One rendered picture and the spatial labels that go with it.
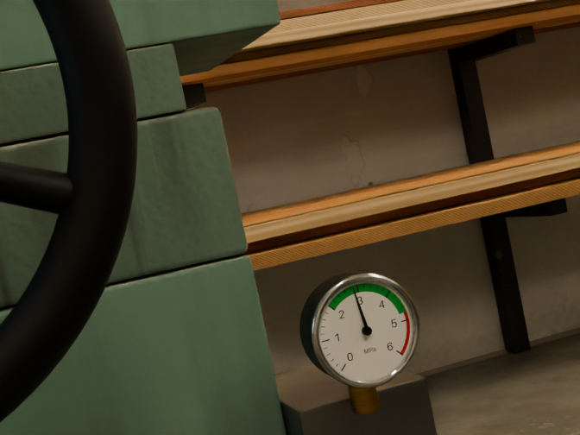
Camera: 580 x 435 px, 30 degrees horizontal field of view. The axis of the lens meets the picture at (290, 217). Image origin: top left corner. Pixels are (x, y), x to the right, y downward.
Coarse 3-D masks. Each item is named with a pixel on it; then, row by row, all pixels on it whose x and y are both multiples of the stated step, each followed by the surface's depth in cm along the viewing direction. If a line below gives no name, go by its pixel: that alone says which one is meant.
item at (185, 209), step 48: (48, 144) 61; (144, 144) 62; (192, 144) 63; (144, 192) 62; (192, 192) 63; (0, 240) 60; (48, 240) 61; (144, 240) 62; (192, 240) 63; (240, 240) 64; (0, 288) 60
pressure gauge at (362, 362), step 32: (320, 288) 60; (352, 288) 59; (384, 288) 60; (320, 320) 59; (352, 320) 59; (384, 320) 60; (416, 320) 60; (320, 352) 58; (352, 352) 59; (384, 352) 60; (352, 384) 59
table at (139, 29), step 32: (0, 0) 60; (32, 0) 61; (128, 0) 62; (160, 0) 63; (192, 0) 63; (224, 0) 64; (256, 0) 64; (0, 32) 60; (32, 32) 61; (128, 32) 62; (160, 32) 63; (192, 32) 63; (224, 32) 64; (256, 32) 66; (0, 64) 60; (32, 64) 61; (192, 64) 77
